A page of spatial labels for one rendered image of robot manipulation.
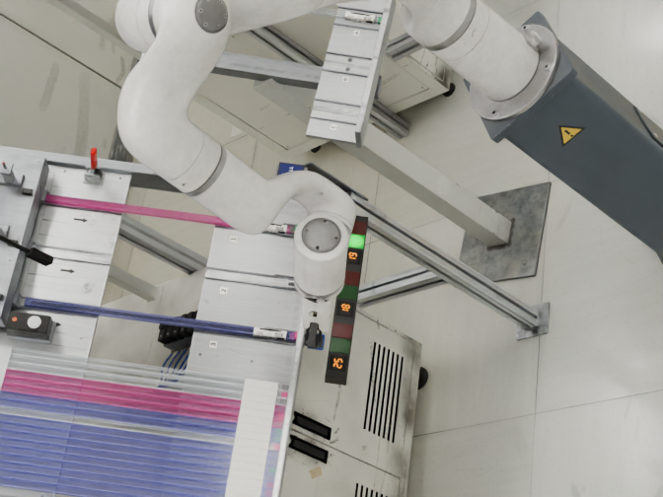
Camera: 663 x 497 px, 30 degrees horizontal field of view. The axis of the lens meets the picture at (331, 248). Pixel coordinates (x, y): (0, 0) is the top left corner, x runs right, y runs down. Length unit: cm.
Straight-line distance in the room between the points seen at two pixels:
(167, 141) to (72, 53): 300
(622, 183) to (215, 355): 82
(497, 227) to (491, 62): 97
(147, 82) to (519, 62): 70
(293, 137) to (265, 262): 137
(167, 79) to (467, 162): 168
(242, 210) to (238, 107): 179
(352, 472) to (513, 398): 41
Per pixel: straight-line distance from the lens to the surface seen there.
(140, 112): 174
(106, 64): 481
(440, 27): 204
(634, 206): 242
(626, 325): 275
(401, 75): 336
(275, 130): 367
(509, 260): 302
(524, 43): 217
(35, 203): 240
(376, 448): 283
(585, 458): 269
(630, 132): 229
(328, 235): 190
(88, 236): 240
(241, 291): 232
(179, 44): 170
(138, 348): 289
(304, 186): 191
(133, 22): 178
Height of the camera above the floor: 208
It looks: 36 degrees down
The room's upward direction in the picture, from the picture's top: 59 degrees counter-clockwise
